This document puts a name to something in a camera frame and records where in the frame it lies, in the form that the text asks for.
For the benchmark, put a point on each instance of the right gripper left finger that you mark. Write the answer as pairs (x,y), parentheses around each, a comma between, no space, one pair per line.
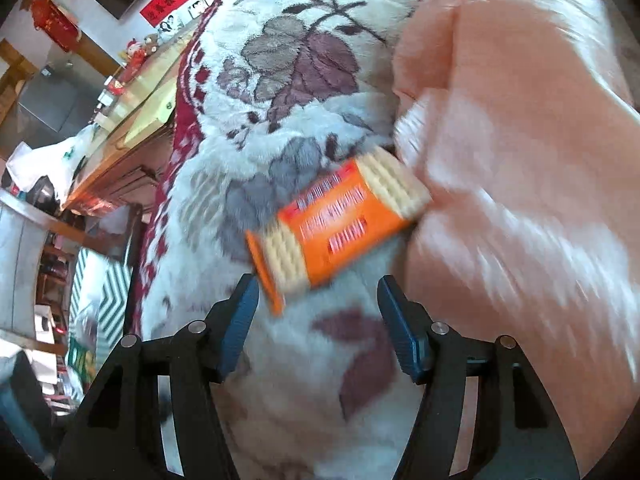
(115,433)

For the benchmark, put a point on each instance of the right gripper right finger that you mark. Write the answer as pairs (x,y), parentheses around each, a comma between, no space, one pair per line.
(517,432)

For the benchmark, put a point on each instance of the orange cracker packet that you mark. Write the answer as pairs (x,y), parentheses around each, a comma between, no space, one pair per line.
(332,223)

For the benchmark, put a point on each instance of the green striped white box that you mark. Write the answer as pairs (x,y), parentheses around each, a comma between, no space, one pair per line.
(98,303)

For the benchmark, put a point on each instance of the wooden chair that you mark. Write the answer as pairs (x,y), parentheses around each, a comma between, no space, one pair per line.
(24,233)

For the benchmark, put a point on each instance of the wooden marble-top table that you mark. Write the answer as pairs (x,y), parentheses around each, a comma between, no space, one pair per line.
(133,144)

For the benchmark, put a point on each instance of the peach pink blanket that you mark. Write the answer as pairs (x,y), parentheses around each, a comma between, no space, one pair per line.
(517,117)

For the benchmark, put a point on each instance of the santa figurine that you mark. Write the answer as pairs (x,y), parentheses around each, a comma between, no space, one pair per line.
(135,54)

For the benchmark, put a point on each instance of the red floral fleece blanket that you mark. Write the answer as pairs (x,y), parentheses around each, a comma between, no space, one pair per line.
(271,95)

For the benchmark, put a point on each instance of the red banner sign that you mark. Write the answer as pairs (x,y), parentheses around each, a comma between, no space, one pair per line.
(157,10)

